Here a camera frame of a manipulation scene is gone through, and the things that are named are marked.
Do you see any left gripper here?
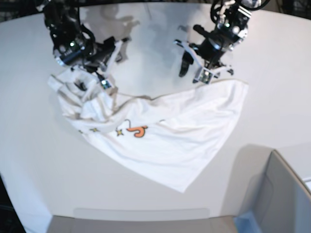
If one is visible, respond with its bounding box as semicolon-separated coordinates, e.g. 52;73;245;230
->
174;33;234;77

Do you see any grey cardboard box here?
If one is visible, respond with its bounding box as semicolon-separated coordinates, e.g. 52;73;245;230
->
230;144;311;233

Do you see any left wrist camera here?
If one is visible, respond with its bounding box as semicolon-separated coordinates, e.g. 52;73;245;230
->
192;68;214;84

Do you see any white printed t-shirt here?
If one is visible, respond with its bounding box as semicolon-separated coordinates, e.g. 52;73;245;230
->
48;69;248;193

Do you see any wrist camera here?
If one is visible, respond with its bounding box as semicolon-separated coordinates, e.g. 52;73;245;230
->
192;68;214;84
100;79;112;89

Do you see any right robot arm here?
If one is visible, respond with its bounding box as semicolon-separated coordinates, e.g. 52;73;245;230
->
36;0;130;73

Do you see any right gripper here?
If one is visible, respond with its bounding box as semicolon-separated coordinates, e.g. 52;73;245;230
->
73;36;129;73

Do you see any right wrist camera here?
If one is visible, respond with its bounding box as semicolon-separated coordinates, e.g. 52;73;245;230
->
100;79;112;89

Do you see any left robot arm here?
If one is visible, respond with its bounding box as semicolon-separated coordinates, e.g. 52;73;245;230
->
174;0;269;78

